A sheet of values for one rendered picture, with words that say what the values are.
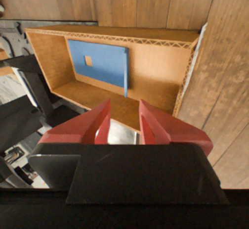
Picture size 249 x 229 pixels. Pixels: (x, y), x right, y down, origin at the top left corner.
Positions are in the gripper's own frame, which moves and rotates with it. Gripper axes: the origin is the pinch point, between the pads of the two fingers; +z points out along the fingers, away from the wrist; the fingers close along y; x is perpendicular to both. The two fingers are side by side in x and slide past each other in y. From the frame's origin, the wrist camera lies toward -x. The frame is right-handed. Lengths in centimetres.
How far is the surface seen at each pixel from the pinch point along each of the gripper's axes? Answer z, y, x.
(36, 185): 170, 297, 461
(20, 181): 3.6, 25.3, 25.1
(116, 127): 10.7, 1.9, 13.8
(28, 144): 322, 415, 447
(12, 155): 9.7, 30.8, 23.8
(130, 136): 8.7, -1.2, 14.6
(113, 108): 7.2, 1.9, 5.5
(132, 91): 10.2, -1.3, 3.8
